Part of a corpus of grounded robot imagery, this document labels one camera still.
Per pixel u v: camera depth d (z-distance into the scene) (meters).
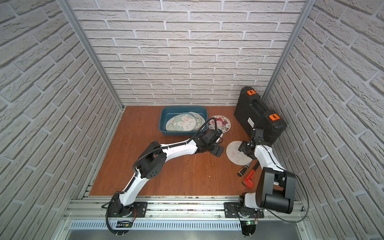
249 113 0.85
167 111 1.13
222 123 1.10
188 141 0.66
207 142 0.74
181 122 1.07
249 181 0.82
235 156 0.94
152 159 0.56
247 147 0.66
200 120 1.10
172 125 1.07
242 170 0.85
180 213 0.74
